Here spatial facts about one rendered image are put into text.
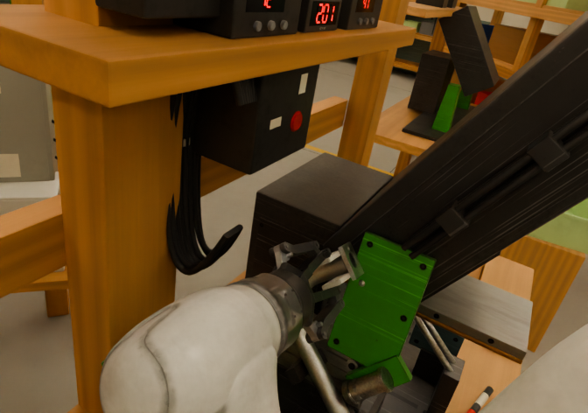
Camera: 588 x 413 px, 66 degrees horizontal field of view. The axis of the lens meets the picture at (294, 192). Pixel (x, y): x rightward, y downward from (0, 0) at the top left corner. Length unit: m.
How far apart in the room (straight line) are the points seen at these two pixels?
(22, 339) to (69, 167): 1.79
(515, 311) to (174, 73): 0.74
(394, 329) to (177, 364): 0.46
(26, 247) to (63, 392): 1.49
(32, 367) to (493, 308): 1.84
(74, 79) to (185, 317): 0.22
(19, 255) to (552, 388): 0.61
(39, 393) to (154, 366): 1.82
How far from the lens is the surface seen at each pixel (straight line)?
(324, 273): 0.73
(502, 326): 0.90
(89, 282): 0.72
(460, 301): 0.91
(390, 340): 0.76
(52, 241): 0.72
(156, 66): 0.43
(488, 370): 1.16
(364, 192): 0.93
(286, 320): 0.47
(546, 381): 0.28
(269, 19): 0.62
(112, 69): 0.40
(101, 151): 0.59
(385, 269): 0.73
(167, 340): 0.36
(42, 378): 2.21
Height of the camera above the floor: 1.63
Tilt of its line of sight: 26 degrees down
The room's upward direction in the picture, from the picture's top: 10 degrees clockwise
